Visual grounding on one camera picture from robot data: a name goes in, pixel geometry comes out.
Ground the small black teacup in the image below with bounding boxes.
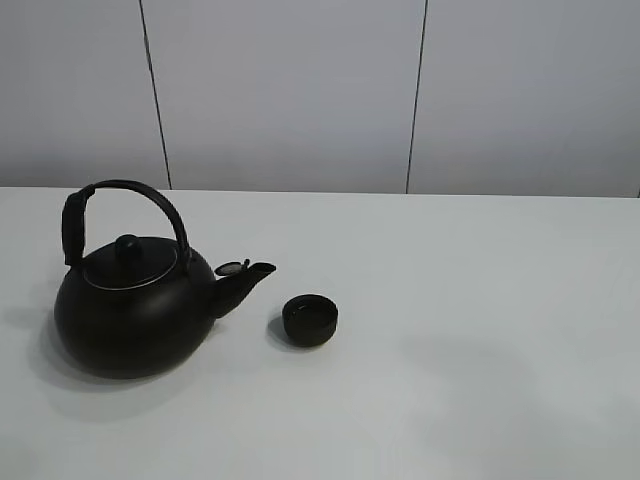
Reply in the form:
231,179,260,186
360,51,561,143
282,294,339,348

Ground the black round teapot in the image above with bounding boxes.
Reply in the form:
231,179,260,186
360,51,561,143
54,179,276,379

